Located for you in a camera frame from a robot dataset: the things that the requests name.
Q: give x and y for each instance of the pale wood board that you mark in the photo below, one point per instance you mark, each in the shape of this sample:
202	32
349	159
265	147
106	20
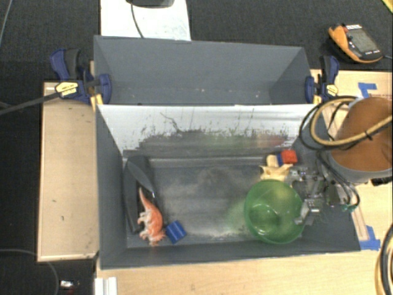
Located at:
67	171

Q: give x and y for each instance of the black cylinder on white bracket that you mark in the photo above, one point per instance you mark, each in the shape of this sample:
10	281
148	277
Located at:
380	181

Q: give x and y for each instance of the black flat block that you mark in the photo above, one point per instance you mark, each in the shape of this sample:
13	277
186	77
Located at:
136	177

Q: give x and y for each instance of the green translucent plastic bowl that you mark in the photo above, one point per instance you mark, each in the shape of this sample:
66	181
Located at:
270	214

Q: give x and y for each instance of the orange toy dinosaur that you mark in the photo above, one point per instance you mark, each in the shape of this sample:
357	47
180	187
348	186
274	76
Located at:
152	218

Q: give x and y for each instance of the blue block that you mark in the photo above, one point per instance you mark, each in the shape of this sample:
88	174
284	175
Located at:
176	231

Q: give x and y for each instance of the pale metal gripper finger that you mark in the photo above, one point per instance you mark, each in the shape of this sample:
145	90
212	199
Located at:
303	211
313	209

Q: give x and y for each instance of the grey metal bin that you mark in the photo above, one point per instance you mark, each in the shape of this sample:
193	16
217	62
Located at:
199	72

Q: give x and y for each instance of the red cube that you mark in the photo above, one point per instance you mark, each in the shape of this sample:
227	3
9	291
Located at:
289	157

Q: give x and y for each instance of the cream toy with blue piece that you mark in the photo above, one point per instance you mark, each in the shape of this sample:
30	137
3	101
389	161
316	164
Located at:
274	172

